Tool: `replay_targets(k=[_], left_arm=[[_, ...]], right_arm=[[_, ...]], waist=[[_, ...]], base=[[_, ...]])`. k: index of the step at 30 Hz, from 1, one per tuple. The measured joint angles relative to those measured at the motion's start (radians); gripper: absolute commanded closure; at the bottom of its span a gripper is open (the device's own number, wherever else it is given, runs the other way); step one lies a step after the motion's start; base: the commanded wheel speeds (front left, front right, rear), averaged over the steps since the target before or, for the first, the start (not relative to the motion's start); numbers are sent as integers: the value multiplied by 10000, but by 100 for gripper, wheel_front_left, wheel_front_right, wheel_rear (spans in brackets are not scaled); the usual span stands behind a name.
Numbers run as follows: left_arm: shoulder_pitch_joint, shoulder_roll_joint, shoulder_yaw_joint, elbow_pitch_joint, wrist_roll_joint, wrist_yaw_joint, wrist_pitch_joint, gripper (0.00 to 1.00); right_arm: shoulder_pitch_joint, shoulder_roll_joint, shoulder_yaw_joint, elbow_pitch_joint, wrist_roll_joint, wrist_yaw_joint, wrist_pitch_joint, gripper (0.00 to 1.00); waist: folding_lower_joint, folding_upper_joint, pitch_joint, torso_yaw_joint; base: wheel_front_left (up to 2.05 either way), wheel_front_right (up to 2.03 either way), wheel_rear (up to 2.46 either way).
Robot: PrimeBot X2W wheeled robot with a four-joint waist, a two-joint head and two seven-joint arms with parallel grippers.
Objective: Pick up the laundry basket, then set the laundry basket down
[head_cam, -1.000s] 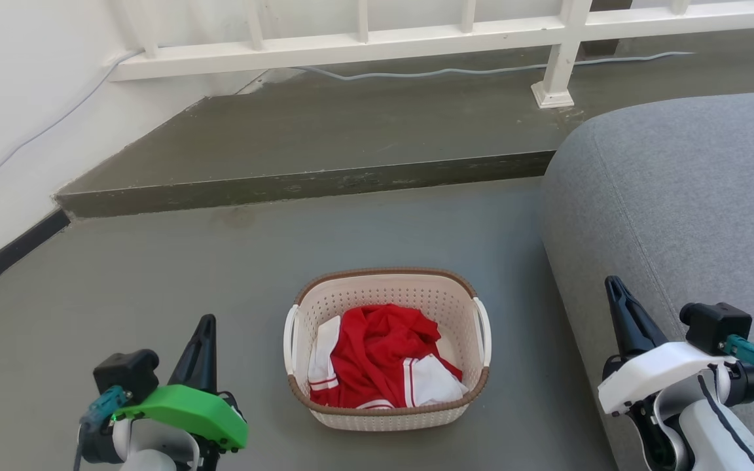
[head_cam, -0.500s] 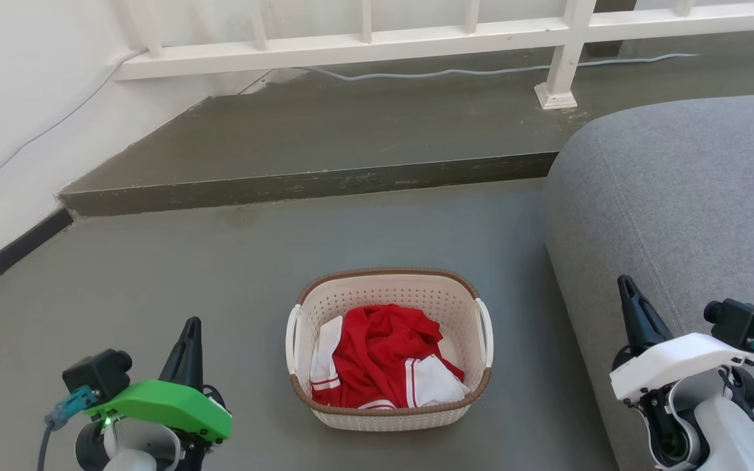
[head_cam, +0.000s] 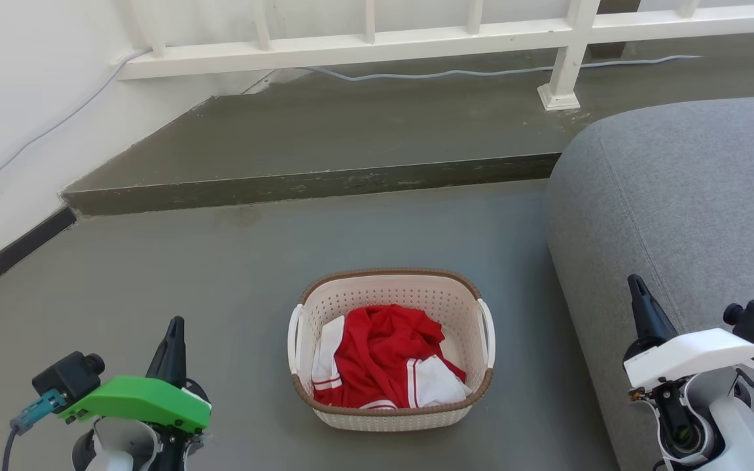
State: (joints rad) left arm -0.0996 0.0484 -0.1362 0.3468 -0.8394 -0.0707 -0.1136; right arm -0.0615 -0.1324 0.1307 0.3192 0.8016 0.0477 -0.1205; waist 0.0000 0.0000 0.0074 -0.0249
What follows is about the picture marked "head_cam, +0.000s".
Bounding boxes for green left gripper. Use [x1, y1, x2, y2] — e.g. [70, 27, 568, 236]
[60, 317, 213, 434]

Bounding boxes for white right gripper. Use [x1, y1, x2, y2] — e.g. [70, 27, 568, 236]
[624, 274, 754, 393]

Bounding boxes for cream plastic laundry basket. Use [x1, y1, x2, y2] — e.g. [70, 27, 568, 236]
[287, 268, 496, 432]

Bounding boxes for grey fabric sofa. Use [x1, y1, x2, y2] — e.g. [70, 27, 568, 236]
[545, 94, 754, 471]

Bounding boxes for black baseboard strip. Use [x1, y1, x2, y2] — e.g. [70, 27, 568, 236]
[0, 206, 78, 307]

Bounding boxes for red and white garment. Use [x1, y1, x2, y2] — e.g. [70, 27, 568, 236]
[312, 304, 473, 410]

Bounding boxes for raised grey concrete step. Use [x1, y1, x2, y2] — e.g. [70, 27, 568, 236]
[61, 29, 754, 217]

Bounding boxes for white railing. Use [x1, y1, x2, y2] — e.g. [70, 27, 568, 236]
[115, 0, 754, 111]

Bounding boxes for left camera cable teal plug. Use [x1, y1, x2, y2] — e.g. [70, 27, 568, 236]
[1, 389, 67, 471]

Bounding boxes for thin grey cable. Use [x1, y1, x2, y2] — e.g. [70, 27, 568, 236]
[0, 46, 154, 203]
[298, 54, 704, 82]

